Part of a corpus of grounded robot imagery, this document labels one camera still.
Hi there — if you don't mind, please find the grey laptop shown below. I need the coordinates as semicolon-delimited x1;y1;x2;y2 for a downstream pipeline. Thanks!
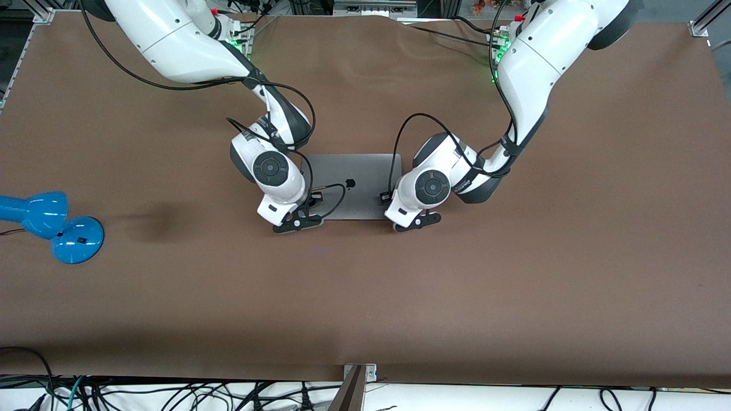
299;153;404;221

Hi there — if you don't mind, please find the grey equipment box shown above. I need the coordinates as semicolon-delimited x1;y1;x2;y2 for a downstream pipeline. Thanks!
333;0;419;17

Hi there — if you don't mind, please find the orange background item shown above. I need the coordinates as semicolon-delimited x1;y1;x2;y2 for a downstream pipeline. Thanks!
471;0;515;15

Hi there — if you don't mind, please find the blue desk lamp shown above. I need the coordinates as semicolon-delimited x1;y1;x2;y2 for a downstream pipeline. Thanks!
0;191;105;265

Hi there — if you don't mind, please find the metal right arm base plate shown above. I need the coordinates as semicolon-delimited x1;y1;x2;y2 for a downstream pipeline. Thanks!
228;26;252;58

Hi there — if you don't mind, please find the metal camera pole bracket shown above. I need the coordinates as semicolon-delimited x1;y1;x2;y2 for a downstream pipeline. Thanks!
343;364;377;383

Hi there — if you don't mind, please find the long black table cable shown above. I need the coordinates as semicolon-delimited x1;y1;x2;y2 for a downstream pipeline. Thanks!
408;24;503;50

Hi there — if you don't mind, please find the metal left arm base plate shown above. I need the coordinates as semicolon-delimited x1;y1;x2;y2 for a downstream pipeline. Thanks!
488;29;510;84

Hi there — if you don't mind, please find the short black table cable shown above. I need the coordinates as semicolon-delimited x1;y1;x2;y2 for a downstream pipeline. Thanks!
454;16;495;34

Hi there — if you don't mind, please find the grey camera pole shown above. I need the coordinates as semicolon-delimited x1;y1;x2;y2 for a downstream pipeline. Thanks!
328;365;366;411

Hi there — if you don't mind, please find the teal cable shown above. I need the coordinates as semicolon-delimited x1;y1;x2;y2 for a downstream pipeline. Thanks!
67;376;86;411

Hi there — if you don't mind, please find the aluminium frame corner post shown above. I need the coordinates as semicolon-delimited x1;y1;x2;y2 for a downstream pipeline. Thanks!
23;0;57;25
688;0;731;38

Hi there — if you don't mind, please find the aluminium table side rail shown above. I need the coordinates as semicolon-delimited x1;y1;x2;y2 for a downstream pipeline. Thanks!
0;22;36;112

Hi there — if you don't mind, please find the black looped floor cable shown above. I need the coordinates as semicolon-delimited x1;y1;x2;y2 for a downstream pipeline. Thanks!
0;346;55;411

